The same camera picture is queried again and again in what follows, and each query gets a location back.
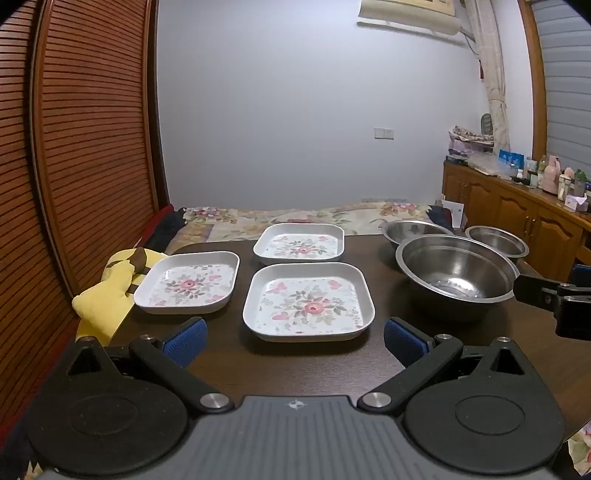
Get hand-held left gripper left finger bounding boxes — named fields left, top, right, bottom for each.
left=53, top=316, right=234, bottom=414

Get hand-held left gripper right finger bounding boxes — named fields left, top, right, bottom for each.
left=358, top=316, right=540, bottom=414

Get floral white rectangular plate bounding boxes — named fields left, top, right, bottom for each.
left=253, top=223, right=346, bottom=265
left=133, top=250, right=241, bottom=316

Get small deep stainless steel bowl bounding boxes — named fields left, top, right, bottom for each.
left=465, top=225, right=530, bottom=265

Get large stainless steel bowl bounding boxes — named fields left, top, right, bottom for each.
left=396, top=234, right=521, bottom=322

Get medium stainless steel bowl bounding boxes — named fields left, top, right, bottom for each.
left=380, top=220, right=456, bottom=253

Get wooden cabinet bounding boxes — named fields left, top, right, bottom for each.
left=442, top=159, right=591, bottom=297

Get yellow plush toy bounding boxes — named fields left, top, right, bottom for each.
left=71, top=247, right=168, bottom=345

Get pink bottle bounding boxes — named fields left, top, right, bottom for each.
left=542, top=156, right=562, bottom=194

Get white paper box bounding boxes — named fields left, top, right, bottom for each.
left=441, top=198, right=467, bottom=230

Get dark red cloth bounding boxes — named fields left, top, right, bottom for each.
left=142, top=205, right=188, bottom=256

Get clear plastic bags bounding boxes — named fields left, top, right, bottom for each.
left=468, top=154, right=518, bottom=179

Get floral bedsheet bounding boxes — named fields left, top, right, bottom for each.
left=166, top=200, right=591, bottom=478

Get pile of folded cloths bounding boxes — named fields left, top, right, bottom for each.
left=448, top=124, right=494, bottom=160

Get grey window blind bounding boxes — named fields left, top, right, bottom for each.
left=531, top=0, right=591, bottom=182

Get brown louvered wardrobe door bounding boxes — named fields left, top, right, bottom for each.
left=30, top=0, right=161, bottom=296
left=0, top=18, right=80, bottom=439

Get cream curtain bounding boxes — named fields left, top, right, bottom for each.
left=466, top=0, right=511, bottom=145

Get white air conditioner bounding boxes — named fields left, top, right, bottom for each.
left=358, top=0, right=468, bottom=45

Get wooden window frame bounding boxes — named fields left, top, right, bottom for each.
left=517, top=0, right=549, bottom=162

